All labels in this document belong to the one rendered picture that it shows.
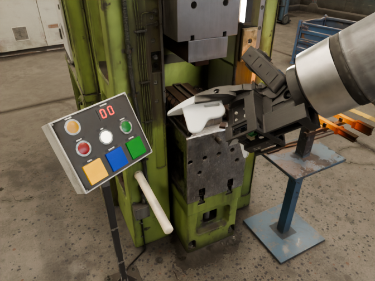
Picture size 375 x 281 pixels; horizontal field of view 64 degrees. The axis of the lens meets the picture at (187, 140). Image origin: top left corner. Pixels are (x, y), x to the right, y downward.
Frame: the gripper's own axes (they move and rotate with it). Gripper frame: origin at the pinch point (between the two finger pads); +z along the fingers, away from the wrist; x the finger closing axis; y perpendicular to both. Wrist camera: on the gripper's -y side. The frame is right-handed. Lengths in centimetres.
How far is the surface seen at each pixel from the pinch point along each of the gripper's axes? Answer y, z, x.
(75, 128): -25, 63, 0
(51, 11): -431, 426, 33
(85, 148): -20, 65, 6
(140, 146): -28, 63, 28
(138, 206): -19, 117, 64
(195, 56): -67, 40, 37
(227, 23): -80, 25, 42
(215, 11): -80, 25, 33
